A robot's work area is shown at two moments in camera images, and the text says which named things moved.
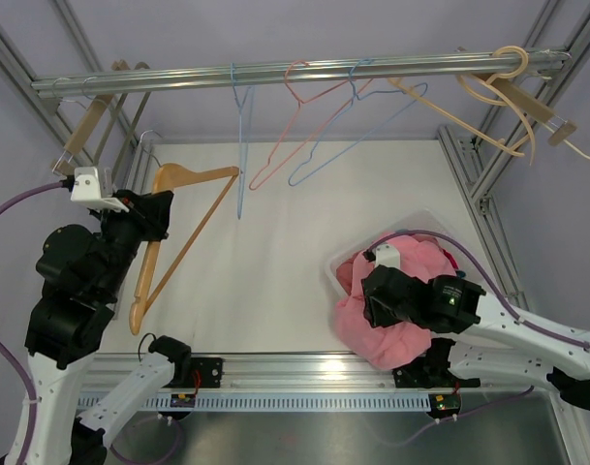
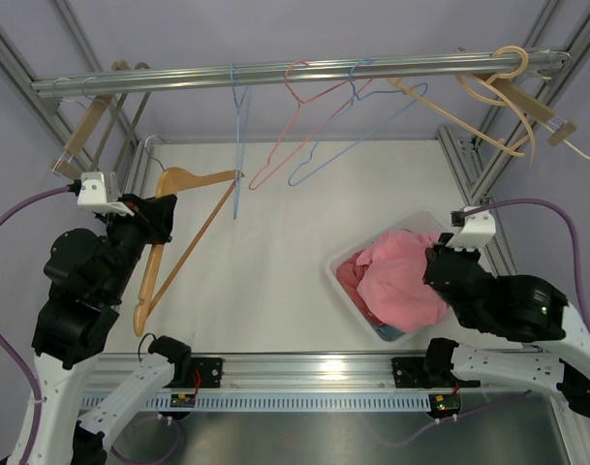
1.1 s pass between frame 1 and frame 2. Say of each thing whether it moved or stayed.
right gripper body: moved
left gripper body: stayed
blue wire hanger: stayed
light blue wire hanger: stayed
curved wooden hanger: stayed
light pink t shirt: moved
